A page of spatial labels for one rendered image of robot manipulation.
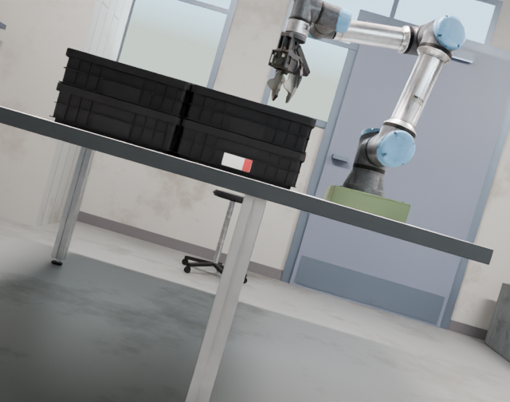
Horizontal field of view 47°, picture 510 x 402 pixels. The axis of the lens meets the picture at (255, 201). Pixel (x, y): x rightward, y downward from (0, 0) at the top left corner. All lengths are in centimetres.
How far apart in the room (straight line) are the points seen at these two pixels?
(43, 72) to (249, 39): 157
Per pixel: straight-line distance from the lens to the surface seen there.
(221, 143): 182
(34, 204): 410
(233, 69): 466
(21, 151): 413
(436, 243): 152
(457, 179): 473
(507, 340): 450
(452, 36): 208
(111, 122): 187
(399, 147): 196
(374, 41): 215
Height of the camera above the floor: 70
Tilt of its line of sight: 2 degrees down
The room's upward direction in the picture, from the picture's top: 16 degrees clockwise
